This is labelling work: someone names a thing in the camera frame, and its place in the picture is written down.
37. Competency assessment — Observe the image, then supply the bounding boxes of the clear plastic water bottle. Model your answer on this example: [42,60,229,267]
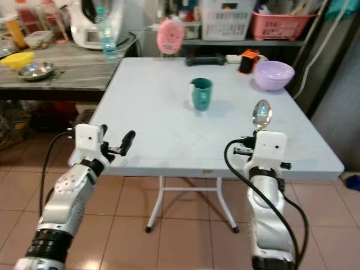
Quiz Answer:
[98,6,118,61]

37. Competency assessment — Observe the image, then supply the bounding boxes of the pink plastic basket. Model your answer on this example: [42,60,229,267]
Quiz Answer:
[251,11,316,42]

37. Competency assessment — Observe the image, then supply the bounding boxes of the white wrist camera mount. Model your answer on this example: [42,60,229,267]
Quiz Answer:
[74,123,108,164]
[251,131,288,170]

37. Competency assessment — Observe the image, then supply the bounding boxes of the white power strip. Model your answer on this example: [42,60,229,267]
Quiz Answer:
[225,53,269,64]

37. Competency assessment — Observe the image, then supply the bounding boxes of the shiny steel spoon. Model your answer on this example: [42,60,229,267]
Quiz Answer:
[252,99,273,132]

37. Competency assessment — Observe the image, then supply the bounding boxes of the red capped bottle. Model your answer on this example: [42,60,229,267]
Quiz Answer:
[40,0,68,43]

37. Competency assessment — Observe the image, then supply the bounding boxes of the orange bottle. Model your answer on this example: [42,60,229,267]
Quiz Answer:
[4,16,29,49]

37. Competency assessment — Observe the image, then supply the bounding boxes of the white kitchen appliance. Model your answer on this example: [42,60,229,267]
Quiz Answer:
[70,0,120,51]

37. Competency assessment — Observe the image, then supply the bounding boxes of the yellow plastic bowl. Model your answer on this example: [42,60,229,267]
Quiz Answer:
[1,51,36,70]

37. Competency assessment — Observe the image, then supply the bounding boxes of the clear plastic food container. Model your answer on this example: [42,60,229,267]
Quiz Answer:
[24,30,55,50]

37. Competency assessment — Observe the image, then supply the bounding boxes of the teal cloth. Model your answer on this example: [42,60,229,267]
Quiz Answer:
[326,0,360,21]

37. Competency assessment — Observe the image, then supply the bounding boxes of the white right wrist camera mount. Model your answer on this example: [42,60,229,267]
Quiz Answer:
[251,131,288,170]

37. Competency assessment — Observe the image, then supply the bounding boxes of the steel plate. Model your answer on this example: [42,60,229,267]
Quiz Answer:
[0,44,16,58]

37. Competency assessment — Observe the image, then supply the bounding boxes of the white wall cable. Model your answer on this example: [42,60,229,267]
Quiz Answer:
[292,8,350,100]

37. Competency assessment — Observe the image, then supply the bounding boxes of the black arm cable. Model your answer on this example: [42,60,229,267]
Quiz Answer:
[39,129,78,218]
[223,138,310,265]

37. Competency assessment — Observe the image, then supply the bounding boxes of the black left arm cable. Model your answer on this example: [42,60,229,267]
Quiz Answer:
[39,129,78,218]

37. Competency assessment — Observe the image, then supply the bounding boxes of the white plastic basket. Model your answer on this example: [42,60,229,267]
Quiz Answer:
[200,0,255,42]

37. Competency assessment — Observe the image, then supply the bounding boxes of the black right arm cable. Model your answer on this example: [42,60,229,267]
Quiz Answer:
[223,138,310,265]

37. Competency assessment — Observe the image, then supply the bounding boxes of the patterned bag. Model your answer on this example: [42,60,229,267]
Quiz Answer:
[0,103,30,151]

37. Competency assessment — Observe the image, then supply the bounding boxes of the orange and black device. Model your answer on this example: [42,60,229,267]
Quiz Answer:
[238,49,261,75]

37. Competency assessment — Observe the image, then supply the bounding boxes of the grey wooden counter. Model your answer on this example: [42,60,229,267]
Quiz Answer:
[0,40,131,102]

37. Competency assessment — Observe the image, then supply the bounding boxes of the black handle tool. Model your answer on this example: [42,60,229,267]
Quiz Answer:
[184,53,227,68]

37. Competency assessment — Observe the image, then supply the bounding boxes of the teal mug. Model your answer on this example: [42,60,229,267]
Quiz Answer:
[189,77,214,111]

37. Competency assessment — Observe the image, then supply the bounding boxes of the steel bowl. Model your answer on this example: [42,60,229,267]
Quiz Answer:
[17,61,56,82]

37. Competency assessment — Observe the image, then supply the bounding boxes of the white folding table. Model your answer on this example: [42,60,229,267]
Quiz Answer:
[75,57,345,233]

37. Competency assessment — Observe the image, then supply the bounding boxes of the purple plastic bowl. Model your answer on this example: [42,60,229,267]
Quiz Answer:
[253,60,296,92]

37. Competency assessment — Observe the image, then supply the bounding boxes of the pink round fan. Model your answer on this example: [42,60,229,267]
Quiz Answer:
[156,17,185,56]

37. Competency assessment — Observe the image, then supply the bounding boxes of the blue floor item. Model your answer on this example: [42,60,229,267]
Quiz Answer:
[345,173,360,190]

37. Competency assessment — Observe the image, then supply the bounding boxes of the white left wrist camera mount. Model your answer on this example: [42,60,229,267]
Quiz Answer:
[74,123,108,164]

